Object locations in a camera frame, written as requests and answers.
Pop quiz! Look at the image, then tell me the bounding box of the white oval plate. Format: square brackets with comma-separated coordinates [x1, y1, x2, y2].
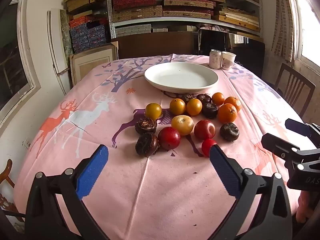
[144, 62, 219, 94]

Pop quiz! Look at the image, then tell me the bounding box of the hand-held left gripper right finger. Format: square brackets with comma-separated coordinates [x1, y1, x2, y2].
[209, 144, 293, 240]

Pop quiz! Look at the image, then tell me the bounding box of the dark red plum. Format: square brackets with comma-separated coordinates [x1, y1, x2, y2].
[194, 120, 216, 141]
[158, 127, 181, 150]

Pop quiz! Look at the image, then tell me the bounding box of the dark water chestnut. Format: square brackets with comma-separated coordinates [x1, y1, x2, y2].
[181, 93, 197, 104]
[135, 133, 159, 157]
[135, 117, 158, 135]
[196, 93, 212, 104]
[220, 122, 240, 142]
[201, 102, 218, 119]

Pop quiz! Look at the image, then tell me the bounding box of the white drink can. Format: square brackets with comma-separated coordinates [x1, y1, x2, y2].
[209, 49, 222, 69]

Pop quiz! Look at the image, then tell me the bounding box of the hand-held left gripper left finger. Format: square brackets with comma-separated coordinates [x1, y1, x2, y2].
[25, 144, 110, 240]

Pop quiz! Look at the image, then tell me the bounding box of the small red fruit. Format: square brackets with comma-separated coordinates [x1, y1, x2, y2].
[201, 139, 217, 157]

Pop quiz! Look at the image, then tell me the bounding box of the bright window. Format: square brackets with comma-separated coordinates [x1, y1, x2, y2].
[294, 0, 320, 64]

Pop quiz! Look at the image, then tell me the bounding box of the wooden framed panel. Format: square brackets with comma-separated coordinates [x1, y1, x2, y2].
[69, 42, 118, 86]

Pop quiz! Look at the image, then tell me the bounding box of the dark wooden chair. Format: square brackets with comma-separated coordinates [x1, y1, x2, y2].
[274, 63, 316, 118]

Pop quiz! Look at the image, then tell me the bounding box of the person's right hand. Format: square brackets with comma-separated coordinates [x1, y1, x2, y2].
[296, 189, 320, 223]

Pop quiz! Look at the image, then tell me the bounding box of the pink deer print tablecloth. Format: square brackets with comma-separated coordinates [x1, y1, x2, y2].
[14, 54, 315, 240]

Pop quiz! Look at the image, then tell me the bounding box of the brown wooden board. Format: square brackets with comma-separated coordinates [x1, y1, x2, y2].
[117, 31, 198, 60]

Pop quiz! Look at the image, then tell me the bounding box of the carved wooden chair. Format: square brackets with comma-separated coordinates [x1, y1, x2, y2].
[0, 159, 26, 222]

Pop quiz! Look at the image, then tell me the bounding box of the yellow round fruit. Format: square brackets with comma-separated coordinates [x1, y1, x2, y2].
[171, 115, 194, 136]

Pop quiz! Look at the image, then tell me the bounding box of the white framed window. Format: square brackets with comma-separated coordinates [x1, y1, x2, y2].
[0, 0, 42, 129]

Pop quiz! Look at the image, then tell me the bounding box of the beige patterned curtain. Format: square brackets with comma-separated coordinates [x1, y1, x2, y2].
[271, 0, 302, 63]

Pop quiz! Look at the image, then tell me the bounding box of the metal shelf rack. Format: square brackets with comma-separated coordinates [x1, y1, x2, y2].
[106, 0, 263, 38]

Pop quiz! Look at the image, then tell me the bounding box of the stack of blue patterned boxes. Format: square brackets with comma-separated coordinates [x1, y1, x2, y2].
[69, 16, 108, 53]

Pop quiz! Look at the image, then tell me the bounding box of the white board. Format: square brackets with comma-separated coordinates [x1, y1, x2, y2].
[47, 9, 73, 74]

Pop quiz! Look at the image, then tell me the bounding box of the rough-skinned tangerine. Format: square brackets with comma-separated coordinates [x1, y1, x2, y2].
[224, 96, 242, 112]
[217, 103, 238, 123]

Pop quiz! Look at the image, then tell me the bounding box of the small smooth orange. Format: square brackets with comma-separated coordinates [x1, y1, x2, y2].
[212, 92, 225, 106]

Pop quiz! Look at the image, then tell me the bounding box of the yellow-green citrus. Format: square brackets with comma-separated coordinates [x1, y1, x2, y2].
[145, 102, 162, 120]

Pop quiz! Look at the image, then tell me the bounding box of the white paper cup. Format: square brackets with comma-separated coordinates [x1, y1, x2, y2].
[221, 51, 237, 71]

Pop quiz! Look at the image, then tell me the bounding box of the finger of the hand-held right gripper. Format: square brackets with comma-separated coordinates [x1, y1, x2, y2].
[285, 118, 320, 146]
[261, 133, 300, 160]

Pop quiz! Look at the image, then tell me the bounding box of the stack of woven flat boxes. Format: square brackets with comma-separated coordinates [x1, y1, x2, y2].
[111, 0, 260, 37]

